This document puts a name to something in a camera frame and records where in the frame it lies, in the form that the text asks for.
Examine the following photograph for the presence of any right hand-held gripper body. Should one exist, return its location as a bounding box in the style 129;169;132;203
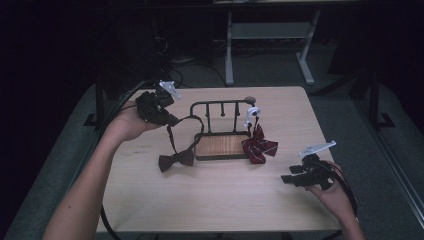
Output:
298;140;337;192

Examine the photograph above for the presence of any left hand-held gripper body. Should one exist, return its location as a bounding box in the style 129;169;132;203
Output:
134;79;183;126

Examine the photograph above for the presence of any person's left hand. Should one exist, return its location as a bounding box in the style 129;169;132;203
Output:
105;101;162;143

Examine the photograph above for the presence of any white plastic clip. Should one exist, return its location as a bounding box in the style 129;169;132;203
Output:
244;105;262;130

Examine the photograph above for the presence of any black metal stand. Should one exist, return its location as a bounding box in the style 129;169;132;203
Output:
83;74;105;128
364;66;397;130

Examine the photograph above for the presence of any black floor cable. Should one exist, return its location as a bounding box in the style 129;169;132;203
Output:
166;58;228;88

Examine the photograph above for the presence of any person's right hand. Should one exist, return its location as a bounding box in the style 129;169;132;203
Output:
305;180;357;223

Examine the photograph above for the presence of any plain dark red bow tie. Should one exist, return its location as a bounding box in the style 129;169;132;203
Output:
158;114;205;173

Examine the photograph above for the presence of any grey metal table frame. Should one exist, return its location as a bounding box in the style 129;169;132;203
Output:
224;9;322;87

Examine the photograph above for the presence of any striped dark red bow tie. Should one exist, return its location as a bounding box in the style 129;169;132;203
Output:
241;123;279;165

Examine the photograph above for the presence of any black and red gripper cable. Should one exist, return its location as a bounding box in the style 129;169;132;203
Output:
324;160;360;219

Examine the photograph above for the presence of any black rack with wooden base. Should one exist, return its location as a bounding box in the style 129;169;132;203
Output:
189;96;258;162

